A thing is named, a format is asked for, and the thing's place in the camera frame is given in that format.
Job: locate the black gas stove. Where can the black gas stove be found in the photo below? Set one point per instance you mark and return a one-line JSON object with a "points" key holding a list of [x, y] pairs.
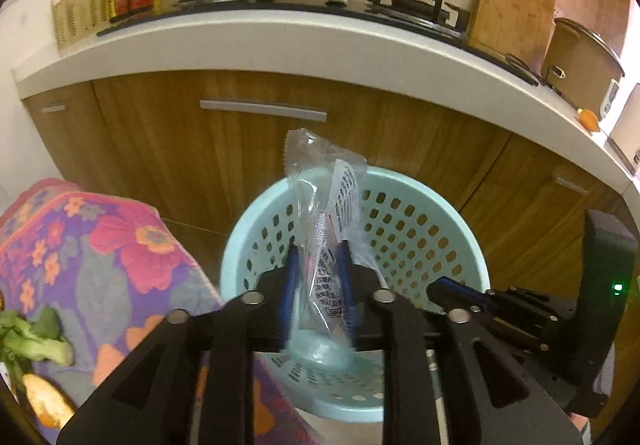
{"points": [[300, 0]]}

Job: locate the light blue perforated basket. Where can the light blue perforated basket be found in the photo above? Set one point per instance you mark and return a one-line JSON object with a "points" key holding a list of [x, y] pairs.
{"points": [[425, 235]]}

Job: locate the white appliance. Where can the white appliance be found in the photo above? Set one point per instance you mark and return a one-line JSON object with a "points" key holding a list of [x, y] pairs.
{"points": [[627, 125]]}

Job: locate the small orange food piece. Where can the small orange food piece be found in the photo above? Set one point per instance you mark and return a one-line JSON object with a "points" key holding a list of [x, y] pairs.
{"points": [[588, 120]]}

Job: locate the clear plastic wrapper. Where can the clear plastic wrapper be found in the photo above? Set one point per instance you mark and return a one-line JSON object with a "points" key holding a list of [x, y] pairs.
{"points": [[320, 205]]}

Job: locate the floral blanket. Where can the floral blanket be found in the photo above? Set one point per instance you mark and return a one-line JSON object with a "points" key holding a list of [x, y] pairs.
{"points": [[125, 245]]}

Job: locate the wooden kitchen cabinet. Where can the wooden kitchen cabinet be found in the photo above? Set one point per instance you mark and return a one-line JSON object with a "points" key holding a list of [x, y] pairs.
{"points": [[150, 150]]}

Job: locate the beige rice cooker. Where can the beige rice cooker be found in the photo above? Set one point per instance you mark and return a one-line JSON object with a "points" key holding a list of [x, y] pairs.
{"points": [[580, 65]]}

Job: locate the woven wicker basket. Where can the woven wicker basket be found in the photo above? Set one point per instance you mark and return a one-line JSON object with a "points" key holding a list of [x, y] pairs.
{"points": [[80, 20]]}

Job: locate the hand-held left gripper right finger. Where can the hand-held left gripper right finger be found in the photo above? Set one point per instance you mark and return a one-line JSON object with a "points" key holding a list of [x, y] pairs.
{"points": [[345, 287]]}

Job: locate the green leafy vegetable scrap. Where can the green leafy vegetable scrap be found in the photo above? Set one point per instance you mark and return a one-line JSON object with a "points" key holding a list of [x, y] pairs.
{"points": [[40, 347]]}

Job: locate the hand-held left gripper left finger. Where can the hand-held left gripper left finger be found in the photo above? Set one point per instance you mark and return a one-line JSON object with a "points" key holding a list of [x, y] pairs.
{"points": [[290, 287]]}

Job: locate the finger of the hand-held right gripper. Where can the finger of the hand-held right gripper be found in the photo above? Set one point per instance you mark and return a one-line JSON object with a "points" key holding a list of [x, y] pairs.
{"points": [[457, 289]]}

